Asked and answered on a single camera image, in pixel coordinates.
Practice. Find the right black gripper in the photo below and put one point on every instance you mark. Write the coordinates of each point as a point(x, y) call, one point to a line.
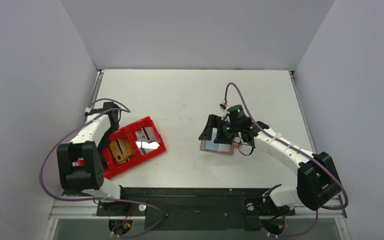
point(218, 131)

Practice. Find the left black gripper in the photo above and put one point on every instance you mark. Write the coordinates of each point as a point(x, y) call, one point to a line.
point(113, 120)

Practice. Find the tan leather card holder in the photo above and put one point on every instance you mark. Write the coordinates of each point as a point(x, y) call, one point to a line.
point(217, 148)

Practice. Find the red three-compartment bin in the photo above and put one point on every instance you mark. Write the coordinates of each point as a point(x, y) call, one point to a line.
point(112, 169)

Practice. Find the silver mirrored card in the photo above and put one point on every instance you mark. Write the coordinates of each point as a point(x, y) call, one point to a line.
point(146, 140)

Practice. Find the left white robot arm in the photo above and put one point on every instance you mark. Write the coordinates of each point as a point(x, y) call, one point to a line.
point(81, 163)

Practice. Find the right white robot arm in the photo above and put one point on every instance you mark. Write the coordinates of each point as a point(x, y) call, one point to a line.
point(317, 178)

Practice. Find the gold cards stack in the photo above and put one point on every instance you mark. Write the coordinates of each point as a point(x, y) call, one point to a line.
point(121, 149)

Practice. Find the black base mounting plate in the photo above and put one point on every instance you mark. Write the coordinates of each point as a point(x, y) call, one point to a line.
point(193, 209)

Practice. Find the aluminium frame rail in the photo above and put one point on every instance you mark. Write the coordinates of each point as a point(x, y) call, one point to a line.
point(76, 219)

